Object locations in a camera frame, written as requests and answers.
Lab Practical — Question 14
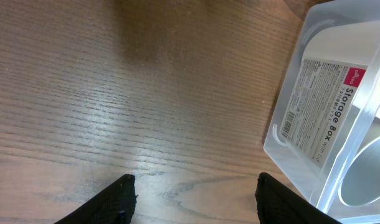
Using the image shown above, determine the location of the clear plastic storage box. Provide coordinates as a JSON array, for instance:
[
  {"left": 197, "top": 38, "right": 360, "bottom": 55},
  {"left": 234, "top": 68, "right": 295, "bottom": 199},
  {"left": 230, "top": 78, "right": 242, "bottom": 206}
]
[{"left": 264, "top": 0, "right": 380, "bottom": 223}]

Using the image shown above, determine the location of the grey plastic cup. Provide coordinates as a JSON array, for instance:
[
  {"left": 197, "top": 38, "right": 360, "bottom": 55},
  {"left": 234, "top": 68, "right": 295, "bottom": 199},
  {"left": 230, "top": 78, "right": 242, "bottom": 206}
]
[{"left": 339, "top": 124, "right": 380, "bottom": 207}]

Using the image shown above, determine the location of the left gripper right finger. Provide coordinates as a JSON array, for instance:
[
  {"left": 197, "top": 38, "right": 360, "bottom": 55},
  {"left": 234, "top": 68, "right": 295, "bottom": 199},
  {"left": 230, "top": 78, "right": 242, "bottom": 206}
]
[{"left": 255, "top": 172, "right": 340, "bottom": 224}]

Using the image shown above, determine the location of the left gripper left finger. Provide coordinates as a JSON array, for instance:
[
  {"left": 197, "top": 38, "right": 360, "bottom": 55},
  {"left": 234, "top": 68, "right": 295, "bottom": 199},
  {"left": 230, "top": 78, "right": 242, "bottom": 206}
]
[{"left": 56, "top": 174, "right": 137, "bottom": 224}]

